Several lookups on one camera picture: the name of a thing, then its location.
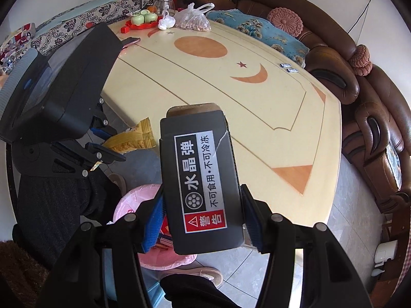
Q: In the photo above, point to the blue floral cushion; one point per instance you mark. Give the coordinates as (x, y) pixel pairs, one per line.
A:
(263, 29)

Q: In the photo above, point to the brown leather sofa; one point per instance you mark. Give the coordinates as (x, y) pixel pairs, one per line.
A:
(330, 67)

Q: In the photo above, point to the floral patterned cushion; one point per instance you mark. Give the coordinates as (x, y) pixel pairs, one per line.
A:
(70, 25)

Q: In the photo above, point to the brown fuzzy cloth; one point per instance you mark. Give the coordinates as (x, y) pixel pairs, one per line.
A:
(16, 272)

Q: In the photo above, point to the blue plastic bin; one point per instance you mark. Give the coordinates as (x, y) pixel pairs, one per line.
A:
(151, 285)

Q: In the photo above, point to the clear bag of nuts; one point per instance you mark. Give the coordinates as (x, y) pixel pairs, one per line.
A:
(192, 22)

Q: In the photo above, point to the pink phone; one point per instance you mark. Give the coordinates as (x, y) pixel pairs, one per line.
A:
(130, 42)

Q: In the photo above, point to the small silver sachet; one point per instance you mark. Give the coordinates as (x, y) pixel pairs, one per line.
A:
(284, 65)
(292, 70)

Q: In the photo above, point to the small white plastic bag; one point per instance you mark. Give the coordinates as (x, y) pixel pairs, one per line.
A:
(166, 22)

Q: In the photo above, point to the light blue mat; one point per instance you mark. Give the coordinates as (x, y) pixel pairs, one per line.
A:
(80, 6)

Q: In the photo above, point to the yellow snack packet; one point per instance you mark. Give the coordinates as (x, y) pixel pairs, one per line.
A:
(135, 139)

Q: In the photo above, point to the red tray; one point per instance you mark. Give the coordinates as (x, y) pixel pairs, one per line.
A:
(144, 26)

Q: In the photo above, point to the green tea cup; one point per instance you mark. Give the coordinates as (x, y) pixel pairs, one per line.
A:
(142, 12)
(136, 21)
(151, 17)

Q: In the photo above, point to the person's shoe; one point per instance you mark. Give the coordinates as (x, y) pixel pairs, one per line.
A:
(199, 274)
(118, 183)

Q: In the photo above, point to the person's right shoe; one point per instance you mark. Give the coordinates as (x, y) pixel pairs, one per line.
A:
(199, 274)

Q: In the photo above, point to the orange fruit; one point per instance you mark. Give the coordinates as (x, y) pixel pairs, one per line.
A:
(151, 8)

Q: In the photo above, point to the black cardboard box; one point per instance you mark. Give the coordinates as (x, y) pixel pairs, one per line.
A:
(202, 173)

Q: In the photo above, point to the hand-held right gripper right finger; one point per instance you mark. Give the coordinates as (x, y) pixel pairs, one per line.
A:
(253, 224)

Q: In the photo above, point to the person's left shoe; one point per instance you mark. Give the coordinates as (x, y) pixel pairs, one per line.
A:
(118, 183)

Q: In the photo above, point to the bin with pink bag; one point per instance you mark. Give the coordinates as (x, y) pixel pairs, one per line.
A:
(135, 199)

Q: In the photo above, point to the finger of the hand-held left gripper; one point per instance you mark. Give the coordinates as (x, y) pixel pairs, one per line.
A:
(102, 123)
(96, 154)

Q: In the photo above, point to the blue patterned seat cushion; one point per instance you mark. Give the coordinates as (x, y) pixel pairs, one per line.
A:
(395, 166)

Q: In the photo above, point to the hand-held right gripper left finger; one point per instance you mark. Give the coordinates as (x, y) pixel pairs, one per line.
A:
(154, 227)

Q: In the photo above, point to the wooden side table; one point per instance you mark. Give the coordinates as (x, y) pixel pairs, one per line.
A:
(390, 227)

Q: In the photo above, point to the round pink crocheted cushion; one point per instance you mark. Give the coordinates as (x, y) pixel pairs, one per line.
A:
(361, 61)
(285, 22)

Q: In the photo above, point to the brown leather armchair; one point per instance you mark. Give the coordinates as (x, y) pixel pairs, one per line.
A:
(369, 125)

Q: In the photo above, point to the cream oval coffee table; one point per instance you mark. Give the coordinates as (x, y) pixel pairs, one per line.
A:
(257, 109)

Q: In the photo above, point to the glass kettle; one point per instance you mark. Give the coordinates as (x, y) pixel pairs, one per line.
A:
(167, 6)

